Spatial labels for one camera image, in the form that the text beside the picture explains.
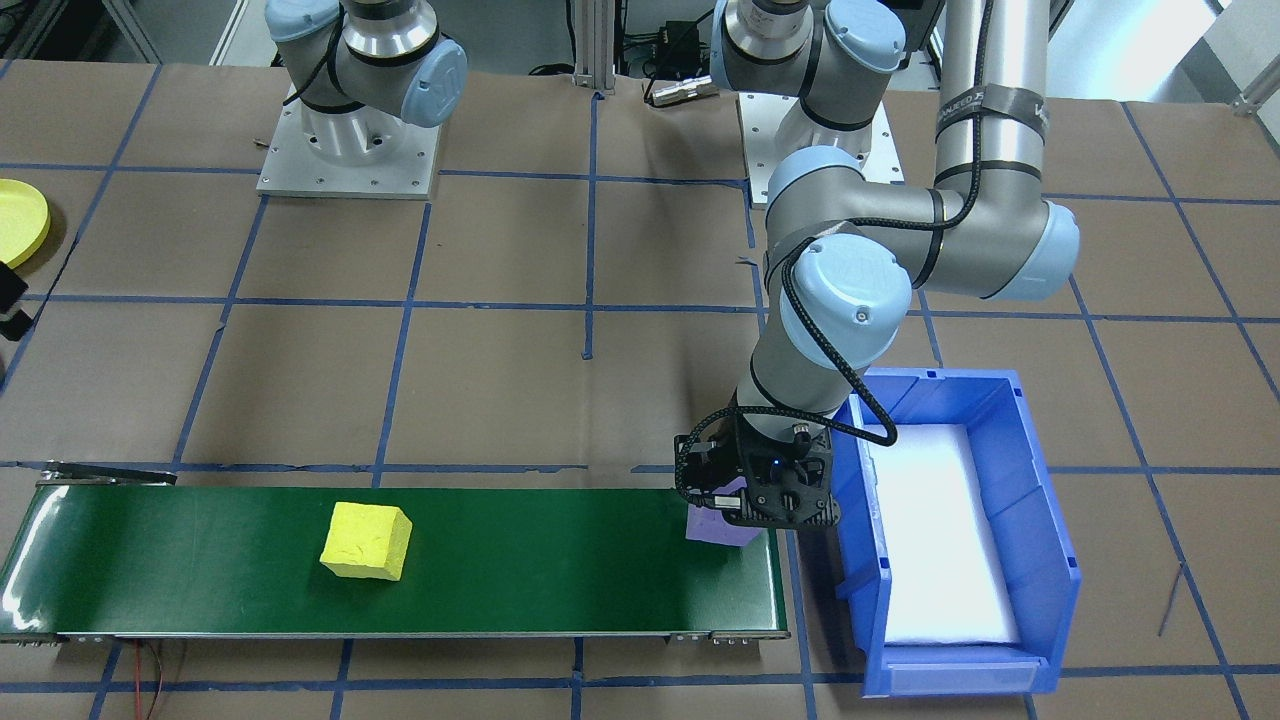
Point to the green conveyor belt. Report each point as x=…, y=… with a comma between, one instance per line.
x=550, y=560

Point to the purple foam block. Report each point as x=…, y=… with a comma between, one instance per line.
x=715, y=530

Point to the yellow foam block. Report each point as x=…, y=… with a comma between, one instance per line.
x=365, y=540

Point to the yellow plate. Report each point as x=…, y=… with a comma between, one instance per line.
x=15, y=220

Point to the silver cylindrical connector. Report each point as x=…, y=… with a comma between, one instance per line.
x=680, y=90

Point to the metal bar frame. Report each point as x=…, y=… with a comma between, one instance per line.
x=592, y=45

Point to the blue plastic storage bin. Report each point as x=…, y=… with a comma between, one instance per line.
x=1040, y=600

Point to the white foam pad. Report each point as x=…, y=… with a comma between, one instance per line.
x=940, y=540

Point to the white square base plate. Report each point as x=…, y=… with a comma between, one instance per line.
x=400, y=175
x=893, y=140

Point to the black power adapter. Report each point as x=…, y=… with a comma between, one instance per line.
x=680, y=40

